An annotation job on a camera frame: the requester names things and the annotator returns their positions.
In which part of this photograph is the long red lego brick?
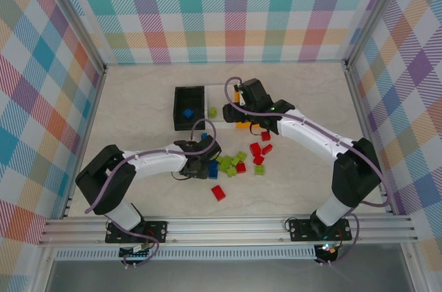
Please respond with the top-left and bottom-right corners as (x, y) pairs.
(211, 184), (228, 202)

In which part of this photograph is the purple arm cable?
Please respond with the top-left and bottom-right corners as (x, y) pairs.
(224, 76), (393, 207)
(84, 118), (218, 214)

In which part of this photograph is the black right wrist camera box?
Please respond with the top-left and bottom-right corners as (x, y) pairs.
(240, 79), (267, 106)

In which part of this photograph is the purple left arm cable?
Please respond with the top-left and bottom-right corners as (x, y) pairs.
(84, 118), (218, 214)

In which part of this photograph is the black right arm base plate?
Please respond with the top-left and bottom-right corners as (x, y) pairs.
(285, 216), (354, 242)

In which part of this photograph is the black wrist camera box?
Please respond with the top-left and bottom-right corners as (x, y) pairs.
(240, 79), (267, 106)
(202, 139), (222, 160)

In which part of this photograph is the black plastic bin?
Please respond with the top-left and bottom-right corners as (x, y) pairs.
(172, 86), (207, 132)

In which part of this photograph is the aluminium frame corner post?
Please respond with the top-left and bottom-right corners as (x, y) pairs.
(36, 0), (108, 72)
(341, 0), (407, 67)

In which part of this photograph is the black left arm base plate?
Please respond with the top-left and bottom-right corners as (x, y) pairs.
(104, 220), (169, 245)

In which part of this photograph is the slotted grey cable duct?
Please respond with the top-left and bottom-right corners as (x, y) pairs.
(55, 249), (318, 261)

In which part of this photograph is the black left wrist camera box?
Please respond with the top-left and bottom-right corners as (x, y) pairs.
(202, 139), (222, 160)

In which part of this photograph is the aluminium frame base beam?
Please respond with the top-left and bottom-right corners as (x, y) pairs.
(37, 214), (419, 249)

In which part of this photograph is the white plastic bin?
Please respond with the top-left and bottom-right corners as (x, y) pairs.
(205, 84), (240, 130)

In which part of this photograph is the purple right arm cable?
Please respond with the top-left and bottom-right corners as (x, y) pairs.
(224, 76), (393, 207)

